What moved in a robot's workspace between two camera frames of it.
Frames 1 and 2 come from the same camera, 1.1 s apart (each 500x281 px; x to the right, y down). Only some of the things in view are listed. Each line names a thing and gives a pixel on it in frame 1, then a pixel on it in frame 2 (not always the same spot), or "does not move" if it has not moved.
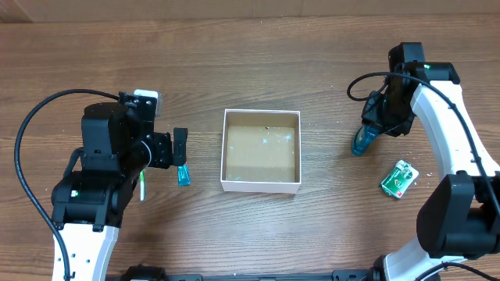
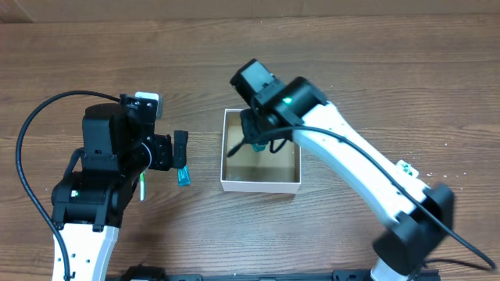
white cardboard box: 261,151 does not move
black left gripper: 179,146 does not move
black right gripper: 376,118 → 251,127
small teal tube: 183,176 does not move
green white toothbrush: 141,185 does not move
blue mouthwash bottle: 364,136 → 258,147
